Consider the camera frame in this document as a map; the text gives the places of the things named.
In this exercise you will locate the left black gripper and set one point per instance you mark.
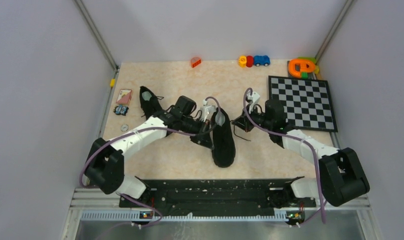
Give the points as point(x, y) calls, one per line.
point(203, 136)

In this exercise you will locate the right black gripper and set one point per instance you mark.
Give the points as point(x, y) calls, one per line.
point(243, 122)

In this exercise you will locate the black shoe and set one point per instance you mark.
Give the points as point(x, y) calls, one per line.
point(224, 151)
point(149, 102)

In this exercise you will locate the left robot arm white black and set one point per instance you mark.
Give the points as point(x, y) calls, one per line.
point(106, 160)

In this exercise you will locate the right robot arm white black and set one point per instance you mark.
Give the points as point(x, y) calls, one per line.
point(340, 176)

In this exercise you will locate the yellow toy cylinder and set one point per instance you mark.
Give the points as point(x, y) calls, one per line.
point(242, 61)

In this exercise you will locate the red toy cylinder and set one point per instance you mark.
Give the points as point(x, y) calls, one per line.
point(249, 61)

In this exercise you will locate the blue toy car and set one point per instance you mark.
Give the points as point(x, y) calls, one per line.
point(261, 60)

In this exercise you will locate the orange toy brick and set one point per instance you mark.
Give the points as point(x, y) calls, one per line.
point(195, 61)

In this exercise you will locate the black white checkerboard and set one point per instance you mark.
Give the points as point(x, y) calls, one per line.
point(307, 102)

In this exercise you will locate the small round metal disc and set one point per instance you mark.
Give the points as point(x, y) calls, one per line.
point(124, 128)

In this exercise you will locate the pink triangle card box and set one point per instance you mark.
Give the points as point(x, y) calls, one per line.
point(124, 97)

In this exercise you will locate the small blue black toy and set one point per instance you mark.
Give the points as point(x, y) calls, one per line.
point(121, 110)

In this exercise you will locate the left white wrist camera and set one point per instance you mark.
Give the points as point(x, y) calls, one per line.
point(207, 111)

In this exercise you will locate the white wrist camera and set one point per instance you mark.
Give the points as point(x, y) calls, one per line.
point(207, 111)
point(252, 98)

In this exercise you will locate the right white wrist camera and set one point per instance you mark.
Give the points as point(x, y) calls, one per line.
point(252, 98)

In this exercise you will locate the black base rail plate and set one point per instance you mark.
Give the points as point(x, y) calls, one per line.
point(222, 197)

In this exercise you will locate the orange ring toy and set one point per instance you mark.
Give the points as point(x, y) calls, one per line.
point(301, 68)

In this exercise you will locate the yellow clip on rail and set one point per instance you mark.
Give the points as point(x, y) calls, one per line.
point(112, 83)

